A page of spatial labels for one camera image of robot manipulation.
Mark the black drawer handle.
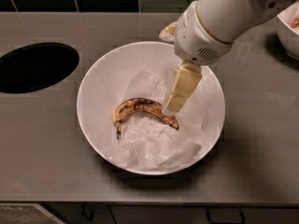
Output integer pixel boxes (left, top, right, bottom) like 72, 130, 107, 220
206, 208, 246, 224

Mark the large white bowl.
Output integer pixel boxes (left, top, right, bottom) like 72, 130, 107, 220
77, 42, 225, 175

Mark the round black counter hole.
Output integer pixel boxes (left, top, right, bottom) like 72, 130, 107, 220
0, 42, 79, 93

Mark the black cabinet handle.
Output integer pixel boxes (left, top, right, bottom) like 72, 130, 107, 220
80, 203, 94, 224

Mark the crumpled white paper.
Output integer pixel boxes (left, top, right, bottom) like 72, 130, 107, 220
117, 70, 206, 172

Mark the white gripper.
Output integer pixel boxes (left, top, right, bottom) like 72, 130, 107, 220
159, 2, 232, 116

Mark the spotted ripe banana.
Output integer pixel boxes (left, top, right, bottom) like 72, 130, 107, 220
112, 98, 179, 138

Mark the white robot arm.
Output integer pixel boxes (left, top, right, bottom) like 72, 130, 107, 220
159, 0, 298, 116

